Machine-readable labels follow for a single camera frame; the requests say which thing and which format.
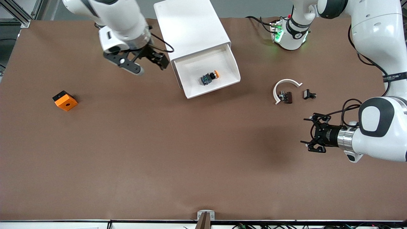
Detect white drawer holding button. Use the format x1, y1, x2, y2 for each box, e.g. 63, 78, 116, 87
173, 44, 241, 99

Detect orange capped push button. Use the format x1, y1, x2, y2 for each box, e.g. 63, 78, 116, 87
200, 70, 220, 86

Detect white drawer cabinet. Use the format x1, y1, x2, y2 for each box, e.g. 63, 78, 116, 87
154, 0, 231, 89

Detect white curved plastic part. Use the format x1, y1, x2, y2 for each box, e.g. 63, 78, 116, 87
273, 79, 303, 105

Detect orange cube with hole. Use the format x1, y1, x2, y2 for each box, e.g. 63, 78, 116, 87
52, 91, 78, 112

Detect brown table cover sheet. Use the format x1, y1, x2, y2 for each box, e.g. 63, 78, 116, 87
0, 16, 407, 221

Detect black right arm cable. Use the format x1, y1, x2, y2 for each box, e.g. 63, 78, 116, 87
148, 31, 175, 53

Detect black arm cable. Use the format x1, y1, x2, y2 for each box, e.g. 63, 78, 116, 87
148, 31, 175, 53
310, 25, 391, 128

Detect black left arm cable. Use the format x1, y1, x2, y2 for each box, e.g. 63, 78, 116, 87
310, 25, 391, 128

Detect dark brown switch component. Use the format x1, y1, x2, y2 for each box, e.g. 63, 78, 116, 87
278, 91, 293, 104

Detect black base cable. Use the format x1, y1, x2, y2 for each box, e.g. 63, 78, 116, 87
246, 15, 274, 33

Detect dark camera pole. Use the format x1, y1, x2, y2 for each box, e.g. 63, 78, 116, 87
196, 212, 212, 229

